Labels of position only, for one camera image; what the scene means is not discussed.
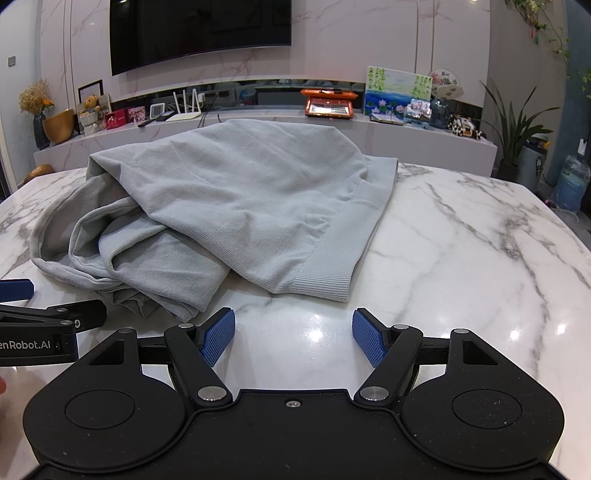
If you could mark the marble television console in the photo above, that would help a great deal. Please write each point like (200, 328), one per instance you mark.
(277, 134)

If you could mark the blue printed box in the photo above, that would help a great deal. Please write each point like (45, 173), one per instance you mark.
(392, 90)

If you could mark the black picture frame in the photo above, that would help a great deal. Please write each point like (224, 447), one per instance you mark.
(88, 90)

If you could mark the small photo card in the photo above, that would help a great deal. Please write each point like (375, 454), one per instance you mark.
(418, 111)

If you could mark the grey trash bin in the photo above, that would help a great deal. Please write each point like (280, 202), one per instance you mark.
(533, 159)

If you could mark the round hand fan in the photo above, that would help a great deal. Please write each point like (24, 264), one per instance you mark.
(444, 83)

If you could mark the pink box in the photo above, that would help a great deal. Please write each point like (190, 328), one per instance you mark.
(136, 114)

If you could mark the brown wooden ornament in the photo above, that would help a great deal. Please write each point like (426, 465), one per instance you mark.
(39, 172)

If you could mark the small white display clock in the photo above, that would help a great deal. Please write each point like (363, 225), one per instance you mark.
(158, 110)

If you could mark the black and white cow figurine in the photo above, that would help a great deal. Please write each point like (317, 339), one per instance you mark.
(465, 125)

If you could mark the red box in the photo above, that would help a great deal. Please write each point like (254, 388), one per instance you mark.
(115, 119)

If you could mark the grey knit pants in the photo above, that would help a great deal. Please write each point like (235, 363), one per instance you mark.
(240, 203)

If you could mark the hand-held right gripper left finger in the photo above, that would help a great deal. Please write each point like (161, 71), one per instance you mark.
(217, 339)

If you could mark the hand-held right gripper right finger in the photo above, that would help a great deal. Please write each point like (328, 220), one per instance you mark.
(369, 339)

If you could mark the large water bottle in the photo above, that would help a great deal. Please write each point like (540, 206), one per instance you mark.
(571, 181)

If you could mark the potted green plant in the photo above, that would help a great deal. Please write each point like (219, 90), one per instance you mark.
(512, 127)

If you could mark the black television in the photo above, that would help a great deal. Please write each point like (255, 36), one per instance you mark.
(198, 32)

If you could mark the yellow round pot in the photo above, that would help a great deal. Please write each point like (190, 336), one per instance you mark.
(58, 126)

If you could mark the dried flower bouquet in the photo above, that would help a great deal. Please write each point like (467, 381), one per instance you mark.
(34, 98)

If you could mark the hanging vine plant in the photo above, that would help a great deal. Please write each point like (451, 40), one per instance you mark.
(549, 32)

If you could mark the glass jar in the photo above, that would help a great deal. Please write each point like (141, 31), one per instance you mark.
(438, 113)

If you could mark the black remote control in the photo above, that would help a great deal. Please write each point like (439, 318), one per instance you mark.
(147, 122)

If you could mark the teddy bear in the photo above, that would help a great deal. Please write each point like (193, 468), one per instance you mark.
(91, 105)

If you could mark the dark blue vase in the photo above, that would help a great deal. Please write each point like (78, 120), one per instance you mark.
(40, 131)

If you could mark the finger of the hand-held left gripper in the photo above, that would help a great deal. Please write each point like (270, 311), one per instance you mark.
(69, 314)
(14, 289)

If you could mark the white router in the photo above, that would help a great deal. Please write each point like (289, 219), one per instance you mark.
(184, 113)

